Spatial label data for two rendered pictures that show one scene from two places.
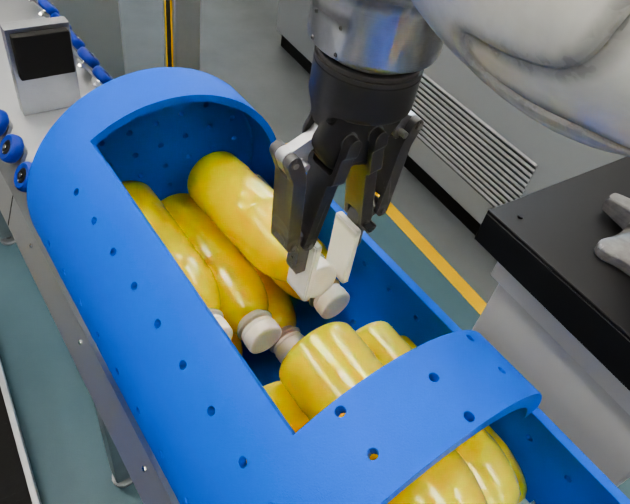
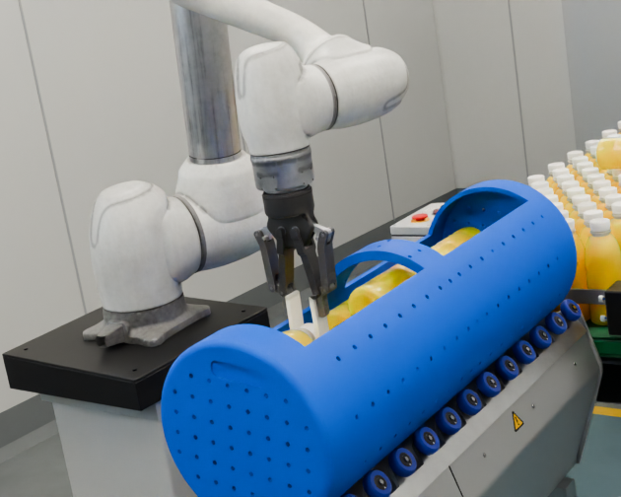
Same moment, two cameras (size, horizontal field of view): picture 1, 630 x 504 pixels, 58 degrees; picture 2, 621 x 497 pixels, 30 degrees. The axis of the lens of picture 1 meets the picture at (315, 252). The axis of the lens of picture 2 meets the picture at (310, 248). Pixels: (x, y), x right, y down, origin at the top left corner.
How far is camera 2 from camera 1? 180 cm
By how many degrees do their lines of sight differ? 87
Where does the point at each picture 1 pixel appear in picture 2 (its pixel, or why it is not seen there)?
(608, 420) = not seen: hidden behind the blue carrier
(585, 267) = (173, 346)
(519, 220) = (139, 370)
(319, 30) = (305, 177)
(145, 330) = (403, 323)
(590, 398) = not seen: hidden behind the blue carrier
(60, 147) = (309, 368)
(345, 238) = (297, 302)
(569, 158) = not seen: outside the picture
